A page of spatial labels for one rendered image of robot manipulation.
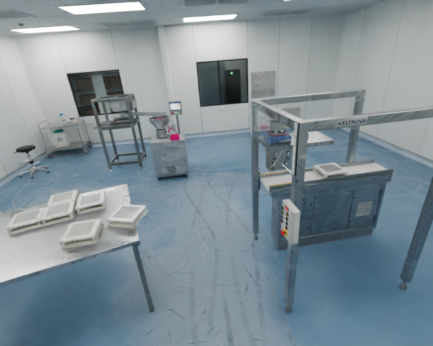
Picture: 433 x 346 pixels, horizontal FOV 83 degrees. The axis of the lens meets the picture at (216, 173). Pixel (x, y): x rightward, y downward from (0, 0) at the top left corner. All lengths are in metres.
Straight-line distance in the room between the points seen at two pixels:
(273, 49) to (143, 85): 3.60
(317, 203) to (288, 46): 5.48
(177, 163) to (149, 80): 3.20
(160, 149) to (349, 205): 3.15
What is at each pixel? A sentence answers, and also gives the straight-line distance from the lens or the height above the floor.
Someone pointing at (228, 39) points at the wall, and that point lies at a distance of 7.25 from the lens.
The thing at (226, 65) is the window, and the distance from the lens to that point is 7.23.
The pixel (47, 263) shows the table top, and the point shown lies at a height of 0.82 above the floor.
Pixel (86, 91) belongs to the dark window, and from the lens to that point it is 7.71.
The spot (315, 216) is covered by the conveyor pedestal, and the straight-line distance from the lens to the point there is 2.93.
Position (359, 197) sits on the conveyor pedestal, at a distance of 3.09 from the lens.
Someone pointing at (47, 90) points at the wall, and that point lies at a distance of 8.11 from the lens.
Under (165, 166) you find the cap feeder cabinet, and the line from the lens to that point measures 4.72.
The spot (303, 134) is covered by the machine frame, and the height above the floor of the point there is 1.58.
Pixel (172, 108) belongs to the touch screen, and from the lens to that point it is 4.80.
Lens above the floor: 2.02
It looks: 25 degrees down
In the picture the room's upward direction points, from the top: 5 degrees counter-clockwise
